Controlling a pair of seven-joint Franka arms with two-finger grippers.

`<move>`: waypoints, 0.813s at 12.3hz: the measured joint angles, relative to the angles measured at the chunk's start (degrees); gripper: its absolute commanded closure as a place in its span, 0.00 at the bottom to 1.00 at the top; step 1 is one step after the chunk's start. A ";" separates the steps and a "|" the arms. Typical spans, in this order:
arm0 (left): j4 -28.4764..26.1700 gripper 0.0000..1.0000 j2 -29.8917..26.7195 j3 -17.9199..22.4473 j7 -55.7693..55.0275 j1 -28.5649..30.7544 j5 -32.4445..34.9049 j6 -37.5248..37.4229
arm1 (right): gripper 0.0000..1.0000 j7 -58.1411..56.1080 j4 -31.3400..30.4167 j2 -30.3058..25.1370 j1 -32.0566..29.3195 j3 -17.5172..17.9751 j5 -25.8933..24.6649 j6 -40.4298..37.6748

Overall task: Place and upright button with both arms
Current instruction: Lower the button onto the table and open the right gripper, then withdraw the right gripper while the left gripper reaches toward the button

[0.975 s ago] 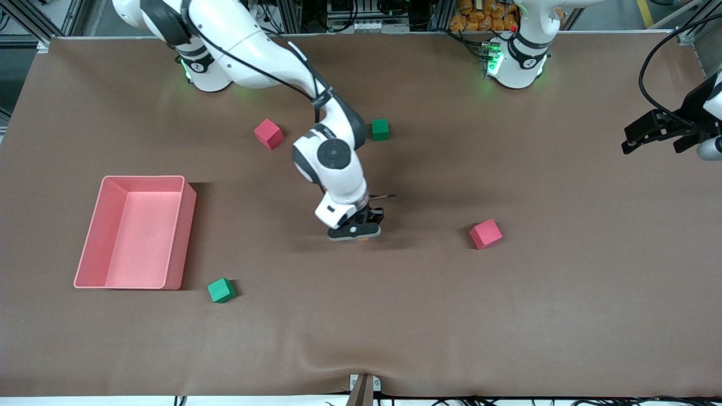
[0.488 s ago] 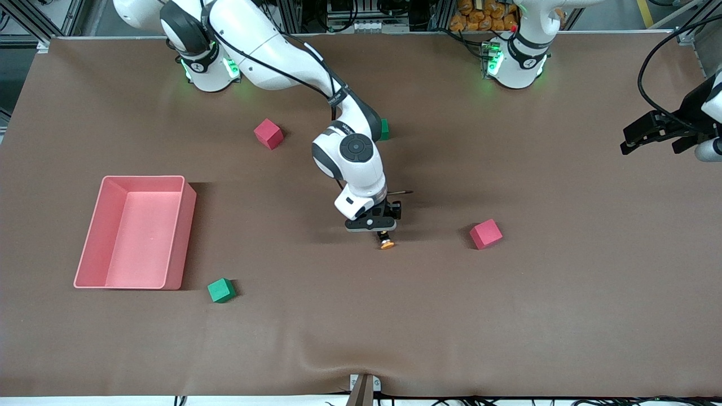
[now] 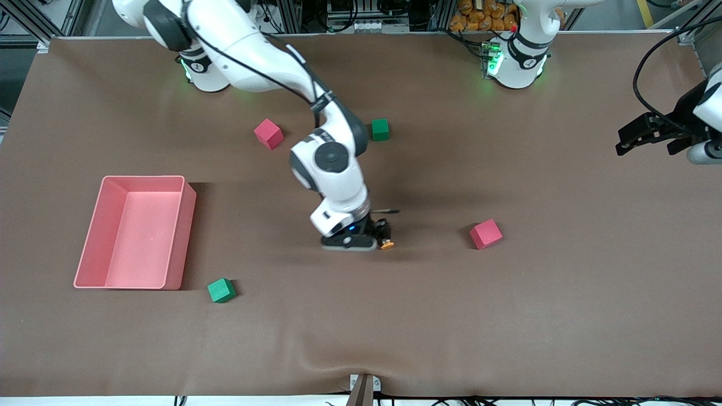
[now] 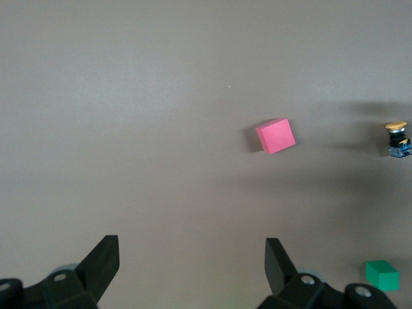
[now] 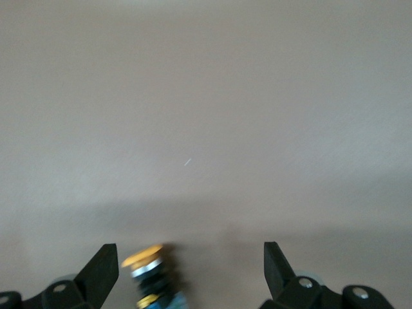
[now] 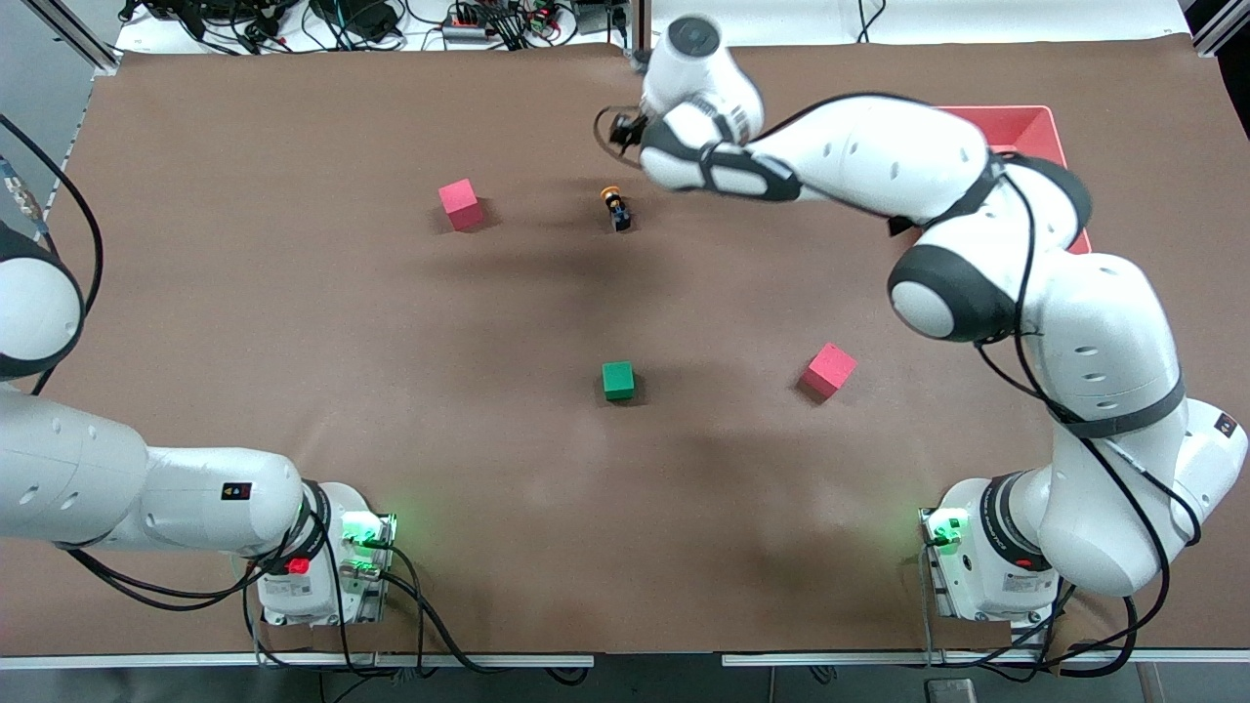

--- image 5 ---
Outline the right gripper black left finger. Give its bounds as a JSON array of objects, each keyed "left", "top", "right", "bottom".
[{"left": 0, "top": 243, "right": 118, "bottom": 309}]

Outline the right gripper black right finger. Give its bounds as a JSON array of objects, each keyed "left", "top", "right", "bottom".
[{"left": 259, "top": 241, "right": 395, "bottom": 309}]

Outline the black button with orange cap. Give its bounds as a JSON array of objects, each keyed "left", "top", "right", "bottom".
[{"left": 121, "top": 243, "right": 191, "bottom": 309}]

